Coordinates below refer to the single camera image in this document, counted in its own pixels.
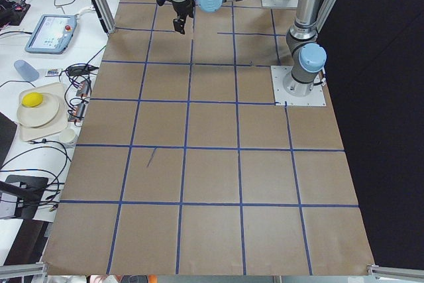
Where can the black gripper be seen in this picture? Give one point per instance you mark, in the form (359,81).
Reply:
(183,8)

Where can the blue teach pendant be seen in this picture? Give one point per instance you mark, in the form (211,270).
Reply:
(52,34)

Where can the translucent blue plastic cup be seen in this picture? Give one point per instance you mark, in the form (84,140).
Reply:
(26,71)

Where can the white paper cup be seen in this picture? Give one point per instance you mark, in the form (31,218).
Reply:
(68,138)

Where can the beige plate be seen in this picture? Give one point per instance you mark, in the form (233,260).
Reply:
(41,115)

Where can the yellow lemon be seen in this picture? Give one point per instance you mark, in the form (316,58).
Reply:
(32,99)

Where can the beige tray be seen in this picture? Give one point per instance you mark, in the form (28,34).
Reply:
(59,122)

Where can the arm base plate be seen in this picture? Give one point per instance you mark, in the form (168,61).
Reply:
(288,92)

